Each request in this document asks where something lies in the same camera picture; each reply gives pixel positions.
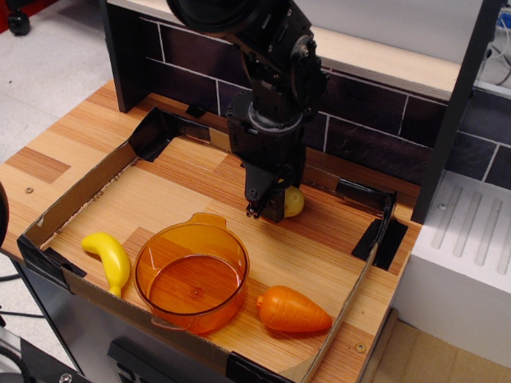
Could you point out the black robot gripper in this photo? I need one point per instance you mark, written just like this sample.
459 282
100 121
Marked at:
272 153

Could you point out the yellow plastic toy potato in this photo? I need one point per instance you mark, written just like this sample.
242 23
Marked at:
293 202

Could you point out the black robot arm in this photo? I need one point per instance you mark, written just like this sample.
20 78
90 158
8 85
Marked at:
278 50

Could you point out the orange transparent plastic pot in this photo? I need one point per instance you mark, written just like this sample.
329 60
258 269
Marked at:
193 275

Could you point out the cardboard fence with black tape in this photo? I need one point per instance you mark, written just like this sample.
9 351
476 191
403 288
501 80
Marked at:
329 252

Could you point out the orange plastic toy carrot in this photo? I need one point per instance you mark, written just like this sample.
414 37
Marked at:
284 309

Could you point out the yellow plastic toy banana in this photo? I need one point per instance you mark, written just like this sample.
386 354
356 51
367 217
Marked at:
115 261

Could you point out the wooden shelf with dark posts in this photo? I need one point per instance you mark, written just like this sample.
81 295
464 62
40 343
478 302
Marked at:
384 108

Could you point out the white toy sink drainboard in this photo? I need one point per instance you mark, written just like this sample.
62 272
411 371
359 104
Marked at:
456 285

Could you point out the grey toy kitchen cabinet front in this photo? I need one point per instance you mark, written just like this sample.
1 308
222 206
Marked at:
101 334

